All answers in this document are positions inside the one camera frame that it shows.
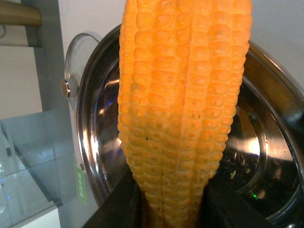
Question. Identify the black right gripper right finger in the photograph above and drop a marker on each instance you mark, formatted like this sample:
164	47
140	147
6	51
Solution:
222	207

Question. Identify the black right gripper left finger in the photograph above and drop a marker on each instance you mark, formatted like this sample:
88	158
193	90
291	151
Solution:
122	209

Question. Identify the yellow corn cob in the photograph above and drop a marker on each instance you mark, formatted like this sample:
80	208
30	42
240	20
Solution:
181	67

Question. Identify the glass pot lid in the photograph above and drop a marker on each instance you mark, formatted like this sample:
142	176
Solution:
77	56

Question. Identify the white electric cooking pot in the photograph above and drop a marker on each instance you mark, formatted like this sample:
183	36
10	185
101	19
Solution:
264	158

